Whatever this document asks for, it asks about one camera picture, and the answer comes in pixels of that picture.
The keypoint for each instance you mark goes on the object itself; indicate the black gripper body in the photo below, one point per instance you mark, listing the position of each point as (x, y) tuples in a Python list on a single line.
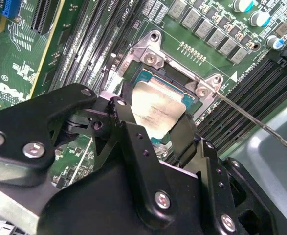
[(96, 208)]

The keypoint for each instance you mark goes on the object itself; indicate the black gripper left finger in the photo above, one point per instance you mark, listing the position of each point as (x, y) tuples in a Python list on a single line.
[(23, 117)]

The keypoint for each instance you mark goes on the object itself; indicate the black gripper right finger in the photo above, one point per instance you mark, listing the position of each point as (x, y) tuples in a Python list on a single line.
[(225, 203)]

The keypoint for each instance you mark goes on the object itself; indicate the metal locking lever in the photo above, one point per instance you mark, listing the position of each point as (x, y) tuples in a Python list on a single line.
[(280, 141), (83, 159)]

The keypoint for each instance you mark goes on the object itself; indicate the silver CPU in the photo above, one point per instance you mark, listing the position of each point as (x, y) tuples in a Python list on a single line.
[(155, 105)]

